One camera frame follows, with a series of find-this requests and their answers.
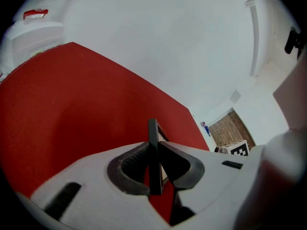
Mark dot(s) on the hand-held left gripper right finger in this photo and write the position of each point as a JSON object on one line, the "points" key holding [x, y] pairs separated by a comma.
{"points": [[216, 181]]}

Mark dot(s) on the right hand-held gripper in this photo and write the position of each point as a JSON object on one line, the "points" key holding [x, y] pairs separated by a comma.
{"points": [[236, 148]]}

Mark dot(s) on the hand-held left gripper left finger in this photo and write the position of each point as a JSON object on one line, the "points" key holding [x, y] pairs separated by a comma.
{"points": [[96, 195]]}

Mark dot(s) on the blue paper figure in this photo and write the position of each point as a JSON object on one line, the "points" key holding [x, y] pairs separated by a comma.
{"points": [[207, 131]]}

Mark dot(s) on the purple paper figure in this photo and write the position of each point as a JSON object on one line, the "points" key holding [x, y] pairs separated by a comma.
{"points": [[203, 123]]}

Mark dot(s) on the black mounted device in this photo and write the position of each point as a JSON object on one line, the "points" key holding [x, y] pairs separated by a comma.
{"points": [[291, 41]]}

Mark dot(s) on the white water dispenser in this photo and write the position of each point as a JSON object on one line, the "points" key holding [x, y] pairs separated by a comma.
{"points": [[36, 39]]}

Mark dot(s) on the red plastic piece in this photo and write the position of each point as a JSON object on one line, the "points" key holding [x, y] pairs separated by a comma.
{"points": [[34, 13]]}

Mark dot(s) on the grey wall panel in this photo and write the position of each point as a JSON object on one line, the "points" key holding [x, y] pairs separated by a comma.
{"points": [[235, 96]]}

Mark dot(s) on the white wall conduit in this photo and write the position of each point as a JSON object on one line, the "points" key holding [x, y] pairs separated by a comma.
{"points": [[254, 32]]}

